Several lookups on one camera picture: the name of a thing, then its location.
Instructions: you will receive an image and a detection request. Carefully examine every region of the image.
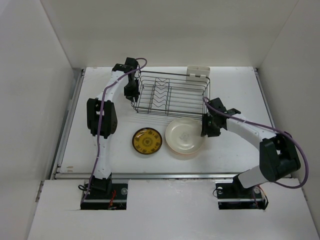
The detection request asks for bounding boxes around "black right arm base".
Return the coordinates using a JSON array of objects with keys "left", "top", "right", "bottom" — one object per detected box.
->
[{"left": 212, "top": 180, "right": 269, "bottom": 210}]

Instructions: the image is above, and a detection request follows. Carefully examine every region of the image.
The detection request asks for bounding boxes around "cream plate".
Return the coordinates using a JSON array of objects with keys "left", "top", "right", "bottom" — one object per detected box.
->
[{"left": 165, "top": 117, "right": 206, "bottom": 155}]

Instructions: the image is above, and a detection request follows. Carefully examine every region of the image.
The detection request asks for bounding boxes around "white cutlery holder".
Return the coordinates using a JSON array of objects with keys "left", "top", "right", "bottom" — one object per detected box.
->
[{"left": 186, "top": 65, "right": 211, "bottom": 82}]

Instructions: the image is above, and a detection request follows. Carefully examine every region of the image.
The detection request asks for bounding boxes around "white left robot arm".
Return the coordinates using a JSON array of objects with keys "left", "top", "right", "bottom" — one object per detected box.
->
[{"left": 86, "top": 57, "right": 146, "bottom": 199}]

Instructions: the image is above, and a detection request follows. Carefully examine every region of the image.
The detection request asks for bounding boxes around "black wire dish rack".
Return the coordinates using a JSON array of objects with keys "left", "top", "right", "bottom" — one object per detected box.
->
[{"left": 131, "top": 71, "right": 211, "bottom": 120}]

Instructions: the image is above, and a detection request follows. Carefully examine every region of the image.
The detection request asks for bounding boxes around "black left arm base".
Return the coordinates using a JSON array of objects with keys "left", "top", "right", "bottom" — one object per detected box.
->
[{"left": 78, "top": 177, "right": 129, "bottom": 211}]

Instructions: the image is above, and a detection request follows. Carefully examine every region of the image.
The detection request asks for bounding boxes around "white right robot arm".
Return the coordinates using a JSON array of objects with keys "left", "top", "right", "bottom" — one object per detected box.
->
[{"left": 201, "top": 97, "right": 303, "bottom": 198}]

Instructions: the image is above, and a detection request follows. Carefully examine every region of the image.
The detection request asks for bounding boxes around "brown yellow patterned plate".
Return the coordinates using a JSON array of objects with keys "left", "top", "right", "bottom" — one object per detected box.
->
[{"left": 131, "top": 127, "right": 163, "bottom": 155}]

